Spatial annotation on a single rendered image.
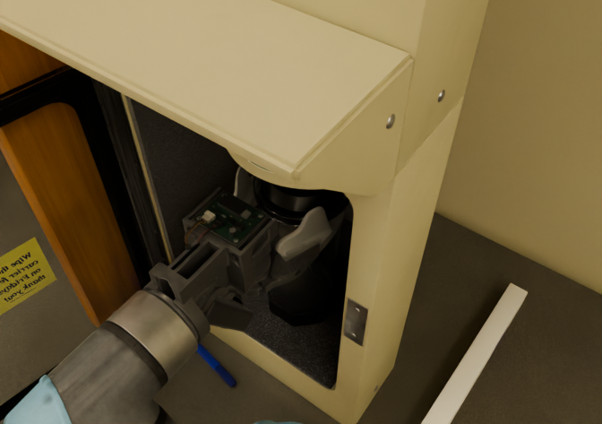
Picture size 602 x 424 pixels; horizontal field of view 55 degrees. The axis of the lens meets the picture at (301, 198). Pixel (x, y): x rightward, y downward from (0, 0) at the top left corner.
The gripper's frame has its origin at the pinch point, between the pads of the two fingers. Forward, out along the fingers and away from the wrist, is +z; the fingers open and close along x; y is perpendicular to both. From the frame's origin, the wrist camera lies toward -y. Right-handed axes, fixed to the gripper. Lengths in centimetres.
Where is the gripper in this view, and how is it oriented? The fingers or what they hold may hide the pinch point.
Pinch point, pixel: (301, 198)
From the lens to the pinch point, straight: 64.7
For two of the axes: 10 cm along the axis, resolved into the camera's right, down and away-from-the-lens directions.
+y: 0.0, -6.7, -7.4
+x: -8.1, -4.3, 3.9
